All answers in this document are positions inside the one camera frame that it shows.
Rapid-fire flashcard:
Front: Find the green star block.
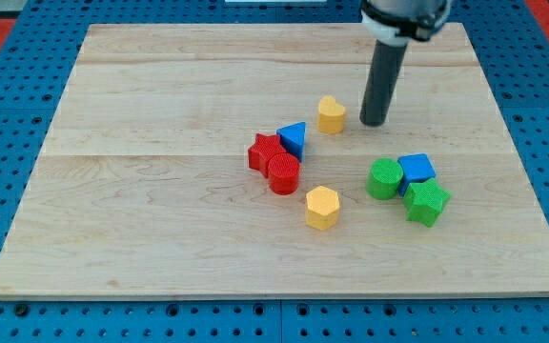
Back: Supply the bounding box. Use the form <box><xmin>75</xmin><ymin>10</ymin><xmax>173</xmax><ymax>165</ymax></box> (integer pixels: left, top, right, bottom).
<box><xmin>403</xmin><ymin>178</ymin><xmax>452</xmax><ymax>228</ymax></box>

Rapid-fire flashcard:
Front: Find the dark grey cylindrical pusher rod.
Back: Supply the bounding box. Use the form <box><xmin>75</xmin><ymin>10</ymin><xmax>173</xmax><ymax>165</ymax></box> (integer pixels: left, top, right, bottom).
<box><xmin>359</xmin><ymin>41</ymin><xmax>407</xmax><ymax>127</ymax></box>

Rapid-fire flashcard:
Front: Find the red star block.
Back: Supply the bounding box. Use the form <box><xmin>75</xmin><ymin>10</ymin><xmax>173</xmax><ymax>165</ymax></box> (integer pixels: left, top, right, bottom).
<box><xmin>248</xmin><ymin>133</ymin><xmax>286</xmax><ymax>178</ymax></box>

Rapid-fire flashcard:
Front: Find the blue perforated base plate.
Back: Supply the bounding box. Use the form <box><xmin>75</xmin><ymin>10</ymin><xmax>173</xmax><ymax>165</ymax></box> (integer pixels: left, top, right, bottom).
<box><xmin>0</xmin><ymin>0</ymin><xmax>549</xmax><ymax>342</ymax></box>

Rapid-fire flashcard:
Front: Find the yellow heart block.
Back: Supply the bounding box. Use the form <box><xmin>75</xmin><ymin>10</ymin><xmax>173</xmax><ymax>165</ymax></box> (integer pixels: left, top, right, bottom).
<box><xmin>317</xmin><ymin>95</ymin><xmax>346</xmax><ymax>134</ymax></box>

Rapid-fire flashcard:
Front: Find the yellow hexagon block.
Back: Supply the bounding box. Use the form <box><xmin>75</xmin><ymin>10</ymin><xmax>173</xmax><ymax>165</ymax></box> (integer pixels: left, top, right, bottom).
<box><xmin>305</xmin><ymin>186</ymin><xmax>340</xmax><ymax>231</ymax></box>

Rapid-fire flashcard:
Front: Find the green cylinder block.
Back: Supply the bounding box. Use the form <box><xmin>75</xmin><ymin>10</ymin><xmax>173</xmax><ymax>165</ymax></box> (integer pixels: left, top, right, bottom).
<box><xmin>366</xmin><ymin>158</ymin><xmax>403</xmax><ymax>200</ymax></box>

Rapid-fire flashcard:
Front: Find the red cylinder block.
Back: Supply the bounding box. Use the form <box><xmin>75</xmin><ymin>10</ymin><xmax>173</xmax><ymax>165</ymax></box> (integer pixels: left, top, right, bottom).
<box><xmin>268</xmin><ymin>152</ymin><xmax>300</xmax><ymax>195</ymax></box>

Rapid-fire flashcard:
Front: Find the light wooden board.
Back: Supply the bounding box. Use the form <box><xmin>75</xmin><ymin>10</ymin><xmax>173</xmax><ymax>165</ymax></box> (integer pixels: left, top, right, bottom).
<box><xmin>0</xmin><ymin>23</ymin><xmax>549</xmax><ymax>301</ymax></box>

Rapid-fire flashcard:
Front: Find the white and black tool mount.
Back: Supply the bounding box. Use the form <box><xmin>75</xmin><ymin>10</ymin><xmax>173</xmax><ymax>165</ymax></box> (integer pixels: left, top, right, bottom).
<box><xmin>360</xmin><ymin>0</ymin><xmax>452</xmax><ymax>47</ymax></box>

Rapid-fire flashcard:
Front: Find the blue triangle block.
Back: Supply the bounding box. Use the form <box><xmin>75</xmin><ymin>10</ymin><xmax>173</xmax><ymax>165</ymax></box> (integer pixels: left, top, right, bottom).
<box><xmin>276</xmin><ymin>122</ymin><xmax>306</xmax><ymax>162</ymax></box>

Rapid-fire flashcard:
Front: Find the blue cube block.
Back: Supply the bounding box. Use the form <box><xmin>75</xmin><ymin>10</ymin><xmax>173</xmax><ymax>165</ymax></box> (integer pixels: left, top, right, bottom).
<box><xmin>397</xmin><ymin>153</ymin><xmax>437</xmax><ymax>196</ymax></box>

